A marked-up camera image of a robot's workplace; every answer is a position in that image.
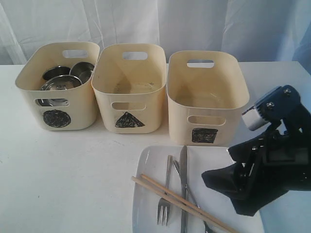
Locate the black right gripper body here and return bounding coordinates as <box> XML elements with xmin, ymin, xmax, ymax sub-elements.
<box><xmin>241</xmin><ymin>129</ymin><xmax>311</xmax><ymax>200</ymax></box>

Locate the wooden chopstick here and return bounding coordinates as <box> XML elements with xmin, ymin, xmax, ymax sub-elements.
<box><xmin>131</xmin><ymin>176</ymin><xmax>234</xmax><ymax>233</ymax></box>
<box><xmin>139</xmin><ymin>173</ymin><xmax>241</xmax><ymax>233</ymax></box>

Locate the steel table knife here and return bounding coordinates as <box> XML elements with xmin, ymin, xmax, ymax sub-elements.
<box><xmin>179</xmin><ymin>146</ymin><xmax>188</xmax><ymax>233</ymax></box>

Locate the steel mug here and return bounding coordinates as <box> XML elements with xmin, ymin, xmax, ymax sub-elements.
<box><xmin>69</xmin><ymin>62</ymin><xmax>95</xmax><ymax>84</ymax></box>
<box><xmin>42</xmin><ymin>66</ymin><xmax>70</xmax><ymax>81</ymax></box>

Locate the stainless steel bowl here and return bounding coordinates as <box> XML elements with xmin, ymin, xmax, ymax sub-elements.
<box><xmin>36</xmin><ymin>75</ymin><xmax>82</xmax><ymax>106</ymax></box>

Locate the cream bin with square mark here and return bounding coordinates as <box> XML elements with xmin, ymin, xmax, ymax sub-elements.
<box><xmin>167</xmin><ymin>50</ymin><xmax>250</xmax><ymax>146</ymax></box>

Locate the white rectangular plate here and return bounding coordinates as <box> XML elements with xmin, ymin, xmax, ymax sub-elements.
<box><xmin>132</xmin><ymin>146</ymin><xmax>264</xmax><ymax>233</ymax></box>

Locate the white backdrop curtain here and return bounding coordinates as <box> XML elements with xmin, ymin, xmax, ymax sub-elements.
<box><xmin>0</xmin><ymin>0</ymin><xmax>311</xmax><ymax>70</ymax></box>

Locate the cream bin with triangle mark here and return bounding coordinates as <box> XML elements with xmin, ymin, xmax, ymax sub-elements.
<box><xmin>91</xmin><ymin>43</ymin><xmax>166</xmax><ymax>134</ymax></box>

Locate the cream bin with circle mark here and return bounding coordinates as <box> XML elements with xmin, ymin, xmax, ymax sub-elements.
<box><xmin>15</xmin><ymin>42</ymin><xmax>100</xmax><ymax>131</ymax></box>

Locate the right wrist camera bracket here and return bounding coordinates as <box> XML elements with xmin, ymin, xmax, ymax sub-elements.
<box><xmin>242</xmin><ymin>85</ymin><xmax>311</xmax><ymax>133</ymax></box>

